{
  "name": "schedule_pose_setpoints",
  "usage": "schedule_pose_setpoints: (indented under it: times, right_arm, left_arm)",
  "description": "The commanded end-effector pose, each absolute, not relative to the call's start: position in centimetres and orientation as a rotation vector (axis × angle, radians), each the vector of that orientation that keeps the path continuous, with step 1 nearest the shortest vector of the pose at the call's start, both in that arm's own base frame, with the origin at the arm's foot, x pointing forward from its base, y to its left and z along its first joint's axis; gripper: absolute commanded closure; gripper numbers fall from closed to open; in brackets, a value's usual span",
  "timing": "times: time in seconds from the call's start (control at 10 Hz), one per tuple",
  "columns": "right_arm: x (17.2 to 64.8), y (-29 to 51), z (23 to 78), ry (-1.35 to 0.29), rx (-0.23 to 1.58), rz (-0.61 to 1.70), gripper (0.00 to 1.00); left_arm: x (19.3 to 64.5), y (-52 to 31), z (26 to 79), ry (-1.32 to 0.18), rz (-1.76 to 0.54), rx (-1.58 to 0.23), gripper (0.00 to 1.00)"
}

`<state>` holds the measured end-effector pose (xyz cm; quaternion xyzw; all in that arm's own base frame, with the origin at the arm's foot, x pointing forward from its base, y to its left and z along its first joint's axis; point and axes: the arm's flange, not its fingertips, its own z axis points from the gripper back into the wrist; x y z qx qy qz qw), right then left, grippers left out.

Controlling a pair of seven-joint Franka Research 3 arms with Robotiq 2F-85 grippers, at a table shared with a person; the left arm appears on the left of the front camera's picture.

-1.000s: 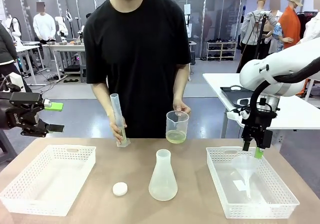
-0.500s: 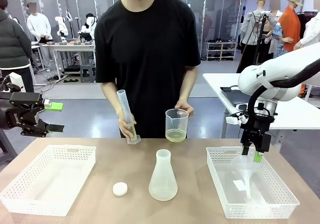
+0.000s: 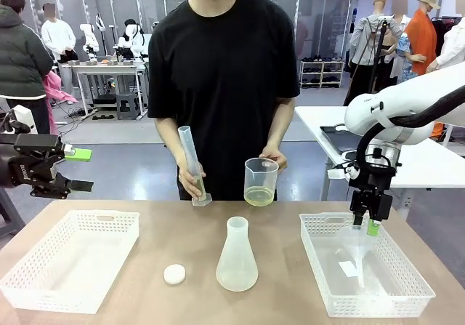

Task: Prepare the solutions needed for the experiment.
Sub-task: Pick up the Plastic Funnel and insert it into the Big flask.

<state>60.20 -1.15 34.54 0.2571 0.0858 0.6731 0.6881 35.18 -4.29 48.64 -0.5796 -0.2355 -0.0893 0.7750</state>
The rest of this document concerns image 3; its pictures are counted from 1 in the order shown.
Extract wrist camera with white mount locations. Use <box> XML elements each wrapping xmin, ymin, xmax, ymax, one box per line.
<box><xmin>326</xmin><ymin>164</ymin><xmax>361</xmax><ymax>181</ymax></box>

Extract white round flask cap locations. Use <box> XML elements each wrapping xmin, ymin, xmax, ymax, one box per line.
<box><xmin>163</xmin><ymin>263</ymin><xmax>187</xmax><ymax>286</ymax></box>

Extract translucent plastic conical flask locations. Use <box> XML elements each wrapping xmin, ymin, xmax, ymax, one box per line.
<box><xmin>215</xmin><ymin>216</ymin><xmax>259</xmax><ymax>293</ymax></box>

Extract person in white sweater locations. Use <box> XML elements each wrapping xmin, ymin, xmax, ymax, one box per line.
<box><xmin>40</xmin><ymin>2</ymin><xmax>78</xmax><ymax>65</ymax></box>

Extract black plastic tray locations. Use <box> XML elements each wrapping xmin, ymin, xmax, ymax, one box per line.
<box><xmin>319</xmin><ymin>123</ymin><xmax>364</xmax><ymax>157</ymax></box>

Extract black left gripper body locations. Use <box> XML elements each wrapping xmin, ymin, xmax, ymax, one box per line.
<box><xmin>0</xmin><ymin>143</ymin><xmax>56</xmax><ymax>190</ymax></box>

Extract pink cloth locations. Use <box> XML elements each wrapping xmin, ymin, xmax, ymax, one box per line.
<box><xmin>41</xmin><ymin>71</ymin><xmax>79</xmax><ymax>127</ymax></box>

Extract mannequin in orange garment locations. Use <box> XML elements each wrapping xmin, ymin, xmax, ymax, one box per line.
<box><xmin>404</xmin><ymin>0</ymin><xmax>442</xmax><ymax>78</ymax></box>

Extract wooden shoe rack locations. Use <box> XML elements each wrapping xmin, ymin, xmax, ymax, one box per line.
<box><xmin>299</xmin><ymin>59</ymin><xmax>346</xmax><ymax>89</ymax></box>

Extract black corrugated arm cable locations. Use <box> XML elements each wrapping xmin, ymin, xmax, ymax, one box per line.
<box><xmin>355</xmin><ymin>84</ymin><xmax>465</xmax><ymax>173</ymax></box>

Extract black tripod stand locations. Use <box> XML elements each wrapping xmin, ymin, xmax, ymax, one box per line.
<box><xmin>365</xmin><ymin>15</ymin><xmax>390</xmax><ymax>94</ymax></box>

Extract mannequin in grey shirt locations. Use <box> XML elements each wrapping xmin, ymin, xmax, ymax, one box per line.
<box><xmin>344</xmin><ymin>0</ymin><xmax>405</xmax><ymax>107</ymax></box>

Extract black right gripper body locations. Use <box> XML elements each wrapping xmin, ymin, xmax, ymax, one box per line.
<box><xmin>347</xmin><ymin>156</ymin><xmax>403</xmax><ymax>221</ymax></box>

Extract white humanoid robot black head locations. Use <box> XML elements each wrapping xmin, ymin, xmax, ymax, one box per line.
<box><xmin>116</xmin><ymin>18</ymin><xmax>152</xmax><ymax>63</ymax></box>

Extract person's right forearm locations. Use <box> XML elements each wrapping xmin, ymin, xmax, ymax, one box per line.
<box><xmin>155</xmin><ymin>116</ymin><xmax>194</xmax><ymax>169</ymax></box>

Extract white paper label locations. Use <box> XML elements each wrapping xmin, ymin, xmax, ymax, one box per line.
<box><xmin>338</xmin><ymin>260</ymin><xmax>360</xmax><ymax>278</ymax></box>

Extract person in black t-shirt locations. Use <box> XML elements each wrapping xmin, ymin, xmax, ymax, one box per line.
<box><xmin>147</xmin><ymin>0</ymin><xmax>302</xmax><ymax>201</ymax></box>

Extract person in dark puffer jacket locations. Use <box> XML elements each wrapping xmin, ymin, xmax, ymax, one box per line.
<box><xmin>0</xmin><ymin>0</ymin><xmax>56</xmax><ymax>135</ymax></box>

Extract mannequin white shirt orange trousers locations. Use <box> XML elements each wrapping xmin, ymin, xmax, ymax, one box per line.
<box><xmin>426</xmin><ymin>9</ymin><xmax>465</xmax><ymax>144</ymax></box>

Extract person's right hand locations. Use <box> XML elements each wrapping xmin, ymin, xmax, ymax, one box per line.
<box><xmin>177</xmin><ymin>163</ymin><xmax>207</xmax><ymax>200</ymax></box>

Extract white box with black cables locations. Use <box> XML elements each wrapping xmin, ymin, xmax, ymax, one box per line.
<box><xmin>0</xmin><ymin>104</ymin><xmax>38</xmax><ymax>135</ymax></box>

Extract white perforated plastic basket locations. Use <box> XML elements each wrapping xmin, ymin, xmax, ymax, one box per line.
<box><xmin>0</xmin><ymin>209</ymin><xmax>141</xmax><ymax>316</ymax></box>
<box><xmin>299</xmin><ymin>212</ymin><xmax>437</xmax><ymax>319</ymax></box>

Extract person's left hand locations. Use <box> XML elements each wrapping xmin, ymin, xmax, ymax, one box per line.
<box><xmin>259</xmin><ymin>145</ymin><xmax>288</xmax><ymax>170</ymax></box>

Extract white side table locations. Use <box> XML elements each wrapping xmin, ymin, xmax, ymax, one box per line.
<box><xmin>294</xmin><ymin>105</ymin><xmax>465</xmax><ymax>209</ymax></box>

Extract clear plastic measuring beaker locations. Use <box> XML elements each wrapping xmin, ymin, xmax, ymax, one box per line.
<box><xmin>243</xmin><ymin>157</ymin><xmax>280</xmax><ymax>207</ymax></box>

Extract person's left forearm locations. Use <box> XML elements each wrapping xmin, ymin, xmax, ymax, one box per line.
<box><xmin>264</xmin><ymin>96</ymin><xmax>295</xmax><ymax>152</ymax></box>

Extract white background work table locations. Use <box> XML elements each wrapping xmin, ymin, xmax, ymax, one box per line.
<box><xmin>66</xmin><ymin>59</ymin><xmax>149</xmax><ymax>116</ymax></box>

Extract clear plastic funnel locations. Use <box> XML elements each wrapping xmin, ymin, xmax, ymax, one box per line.
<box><xmin>333</xmin><ymin>225</ymin><xmax>387</xmax><ymax>290</ymax></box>

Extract mannequin in blue floral dress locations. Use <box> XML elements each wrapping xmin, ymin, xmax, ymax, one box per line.
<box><xmin>395</xmin><ymin>30</ymin><xmax>419</xmax><ymax>85</ymax></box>

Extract clear plastic graduated cylinder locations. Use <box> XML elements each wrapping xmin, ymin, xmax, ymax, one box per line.
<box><xmin>177</xmin><ymin>125</ymin><xmax>213</xmax><ymax>208</ymax></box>

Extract grey plastic step stool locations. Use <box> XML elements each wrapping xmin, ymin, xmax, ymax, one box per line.
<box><xmin>116</xmin><ymin>92</ymin><xmax>141</xmax><ymax>121</ymax></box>

